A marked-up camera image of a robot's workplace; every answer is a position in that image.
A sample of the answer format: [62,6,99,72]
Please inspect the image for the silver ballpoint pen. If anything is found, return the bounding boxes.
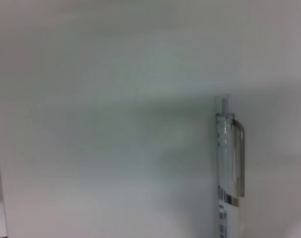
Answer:
[214,93,247,238]

